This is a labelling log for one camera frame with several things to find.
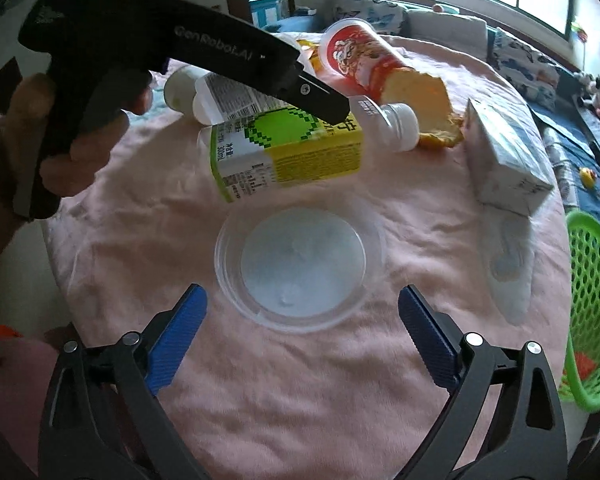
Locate yellow green juice carton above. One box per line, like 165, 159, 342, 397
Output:
199, 106, 364, 203

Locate grey white milk carton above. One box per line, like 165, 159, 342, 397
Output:
464, 99, 554, 217

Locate left hand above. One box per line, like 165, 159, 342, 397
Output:
0, 70, 154, 221

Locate red instant noodle cup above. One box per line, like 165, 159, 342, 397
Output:
318, 18, 407, 103

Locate green plastic mesh basket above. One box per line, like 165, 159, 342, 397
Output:
559, 210, 600, 413

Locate white plastic bottle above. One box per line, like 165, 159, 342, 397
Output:
163, 65, 419, 152

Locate butterfly cushion at left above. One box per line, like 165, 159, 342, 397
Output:
332, 0, 410, 36

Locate white cushion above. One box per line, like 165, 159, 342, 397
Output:
407, 10, 488, 61

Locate clear plastic cup lid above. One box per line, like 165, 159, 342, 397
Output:
214, 190, 386, 334

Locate pink blanket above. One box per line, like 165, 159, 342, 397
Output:
0, 34, 577, 480

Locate butterfly print cushion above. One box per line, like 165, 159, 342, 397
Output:
492, 28, 560, 110

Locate blue sofa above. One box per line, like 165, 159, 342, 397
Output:
263, 0, 600, 222

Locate plush toys pile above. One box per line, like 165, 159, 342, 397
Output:
576, 72, 600, 120

